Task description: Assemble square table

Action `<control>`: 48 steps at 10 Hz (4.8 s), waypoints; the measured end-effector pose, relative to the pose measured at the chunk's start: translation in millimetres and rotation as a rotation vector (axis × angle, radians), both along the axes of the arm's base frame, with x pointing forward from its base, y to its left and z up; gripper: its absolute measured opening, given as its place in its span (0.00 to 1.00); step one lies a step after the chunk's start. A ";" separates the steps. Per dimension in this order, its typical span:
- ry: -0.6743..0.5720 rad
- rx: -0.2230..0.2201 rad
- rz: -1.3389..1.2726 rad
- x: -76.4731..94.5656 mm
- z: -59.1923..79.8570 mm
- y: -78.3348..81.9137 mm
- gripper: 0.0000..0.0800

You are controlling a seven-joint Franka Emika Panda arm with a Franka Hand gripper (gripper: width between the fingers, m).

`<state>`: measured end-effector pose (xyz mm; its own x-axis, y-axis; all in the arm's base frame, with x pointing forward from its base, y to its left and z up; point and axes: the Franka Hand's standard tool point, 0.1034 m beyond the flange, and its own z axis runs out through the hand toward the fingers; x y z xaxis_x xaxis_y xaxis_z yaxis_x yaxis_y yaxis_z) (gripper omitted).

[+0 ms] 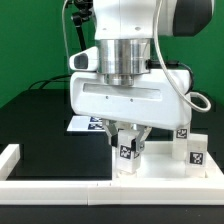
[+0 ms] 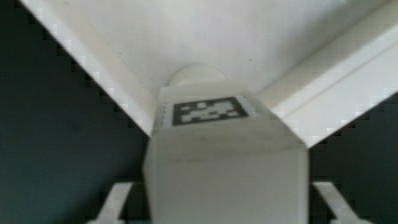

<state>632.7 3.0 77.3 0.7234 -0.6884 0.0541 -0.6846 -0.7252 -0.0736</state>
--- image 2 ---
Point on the white square table top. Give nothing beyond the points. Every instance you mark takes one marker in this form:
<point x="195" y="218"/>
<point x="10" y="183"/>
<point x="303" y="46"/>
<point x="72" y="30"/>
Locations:
<point x="307" y="49"/>

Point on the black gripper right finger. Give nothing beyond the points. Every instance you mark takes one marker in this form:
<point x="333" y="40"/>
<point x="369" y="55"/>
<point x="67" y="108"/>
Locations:
<point x="339" y="205"/>

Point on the white table leg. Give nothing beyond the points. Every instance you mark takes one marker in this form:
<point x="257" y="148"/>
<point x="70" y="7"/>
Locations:
<point x="227" y="165"/>

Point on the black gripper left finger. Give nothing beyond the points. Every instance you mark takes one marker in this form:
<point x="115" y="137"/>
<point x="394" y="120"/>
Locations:
<point x="109" y="214"/>

